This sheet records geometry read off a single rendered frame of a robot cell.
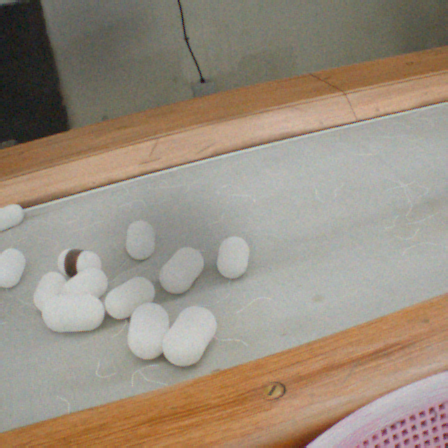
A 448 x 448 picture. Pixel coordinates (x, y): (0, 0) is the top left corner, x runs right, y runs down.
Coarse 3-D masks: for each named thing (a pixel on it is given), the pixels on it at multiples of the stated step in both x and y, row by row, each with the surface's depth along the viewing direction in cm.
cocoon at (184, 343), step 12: (192, 312) 35; (204, 312) 35; (180, 324) 34; (192, 324) 34; (204, 324) 34; (216, 324) 36; (168, 336) 34; (180, 336) 33; (192, 336) 33; (204, 336) 34; (168, 348) 33; (180, 348) 33; (192, 348) 33; (204, 348) 34; (168, 360) 34; (180, 360) 33; (192, 360) 33
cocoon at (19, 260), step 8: (0, 256) 45; (8, 256) 44; (16, 256) 45; (0, 264) 43; (8, 264) 43; (16, 264) 44; (24, 264) 45; (0, 272) 43; (8, 272) 43; (16, 272) 44; (0, 280) 43; (8, 280) 43; (16, 280) 44
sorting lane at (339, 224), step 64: (384, 128) 60; (128, 192) 55; (192, 192) 53; (256, 192) 52; (320, 192) 50; (384, 192) 48; (128, 256) 46; (256, 256) 43; (320, 256) 42; (384, 256) 41; (0, 320) 41; (128, 320) 39; (256, 320) 37; (320, 320) 36; (0, 384) 35; (64, 384) 34; (128, 384) 34
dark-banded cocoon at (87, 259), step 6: (66, 252) 44; (84, 252) 43; (90, 252) 43; (60, 258) 44; (78, 258) 43; (84, 258) 43; (90, 258) 43; (96, 258) 43; (60, 264) 43; (78, 264) 43; (84, 264) 43; (90, 264) 43; (96, 264) 43; (60, 270) 44; (78, 270) 43
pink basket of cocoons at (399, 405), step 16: (416, 384) 26; (432, 384) 26; (384, 400) 26; (400, 400) 26; (416, 400) 26; (432, 400) 26; (352, 416) 25; (368, 416) 25; (384, 416) 25; (400, 416) 26; (416, 416) 26; (432, 416) 26; (336, 432) 25; (352, 432) 25; (368, 432) 25; (384, 432) 26; (400, 432) 26; (416, 432) 26; (432, 432) 26
